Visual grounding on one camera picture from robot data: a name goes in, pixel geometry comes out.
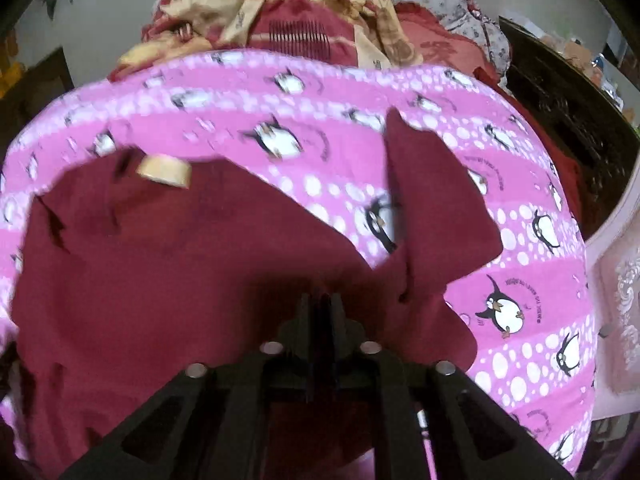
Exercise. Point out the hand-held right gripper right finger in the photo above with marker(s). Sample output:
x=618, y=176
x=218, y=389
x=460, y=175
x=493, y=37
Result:
x=341, y=337

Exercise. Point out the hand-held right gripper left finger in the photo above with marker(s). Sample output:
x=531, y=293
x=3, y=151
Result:
x=304, y=340

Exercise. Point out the maroon small garment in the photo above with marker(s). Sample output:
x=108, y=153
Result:
x=200, y=260

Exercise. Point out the pink penguin print blanket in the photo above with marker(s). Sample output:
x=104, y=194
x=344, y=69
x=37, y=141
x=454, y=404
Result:
x=310, y=110

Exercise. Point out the red bed sheet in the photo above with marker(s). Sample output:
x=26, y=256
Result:
x=562, y=175

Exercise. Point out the pale pink lace cloth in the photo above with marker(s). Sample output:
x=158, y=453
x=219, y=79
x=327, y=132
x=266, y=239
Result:
x=620, y=285

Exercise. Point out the red and yellow patterned blanket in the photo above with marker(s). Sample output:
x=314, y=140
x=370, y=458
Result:
x=300, y=20

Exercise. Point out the dark carved wooden headboard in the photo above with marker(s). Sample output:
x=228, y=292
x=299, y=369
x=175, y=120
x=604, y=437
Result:
x=575, y=115

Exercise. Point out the dark wooden cabinet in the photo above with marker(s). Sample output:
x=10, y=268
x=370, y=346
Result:
x=40, y=95

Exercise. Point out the yellow box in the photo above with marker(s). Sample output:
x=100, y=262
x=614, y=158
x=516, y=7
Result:
x=10, y=79

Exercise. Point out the dark cloth on wall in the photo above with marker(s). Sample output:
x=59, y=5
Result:
x=48, y=4

